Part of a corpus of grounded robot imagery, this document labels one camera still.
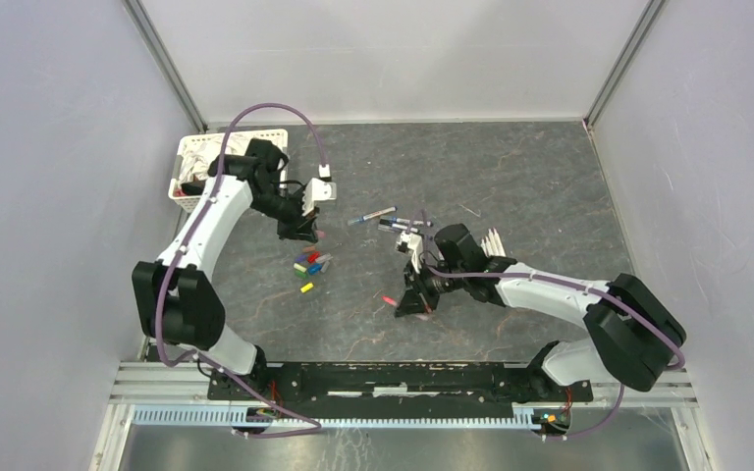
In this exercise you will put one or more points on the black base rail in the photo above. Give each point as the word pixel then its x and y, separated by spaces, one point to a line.
pixel 413 390

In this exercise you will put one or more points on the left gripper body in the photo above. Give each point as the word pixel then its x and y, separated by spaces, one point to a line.
pixel 291 220

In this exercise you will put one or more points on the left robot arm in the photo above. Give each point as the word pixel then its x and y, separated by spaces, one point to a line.
pixel 175 300

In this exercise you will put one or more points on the right base electronics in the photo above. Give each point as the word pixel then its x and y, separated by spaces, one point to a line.
pixel 552 423

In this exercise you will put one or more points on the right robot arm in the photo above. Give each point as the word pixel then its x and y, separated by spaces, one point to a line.
pixel 632 337

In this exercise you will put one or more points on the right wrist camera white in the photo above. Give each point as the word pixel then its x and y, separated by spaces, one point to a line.
pixel 411 244

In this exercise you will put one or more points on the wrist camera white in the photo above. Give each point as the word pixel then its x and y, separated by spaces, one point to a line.
pixel 411 244
pixel 316 191

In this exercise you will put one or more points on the black item in basket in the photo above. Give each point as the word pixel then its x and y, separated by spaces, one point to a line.
pixel 192 189

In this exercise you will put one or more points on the grey slotted cable duct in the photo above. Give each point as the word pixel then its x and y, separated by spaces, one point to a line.
pixel 246 417

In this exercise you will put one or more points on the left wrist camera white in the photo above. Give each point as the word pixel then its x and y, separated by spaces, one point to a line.
pixel 316 191

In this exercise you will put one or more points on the dark blue cap pen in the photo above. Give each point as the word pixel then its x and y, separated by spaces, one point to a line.
pixel 408 222

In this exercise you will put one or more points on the white cloth in basket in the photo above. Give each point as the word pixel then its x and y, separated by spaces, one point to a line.
pixel 196 152

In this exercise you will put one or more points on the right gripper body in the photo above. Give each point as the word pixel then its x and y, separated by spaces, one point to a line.
pixel 432 282

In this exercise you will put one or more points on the white plastic basket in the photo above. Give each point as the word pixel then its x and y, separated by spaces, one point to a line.
pixel 186 203

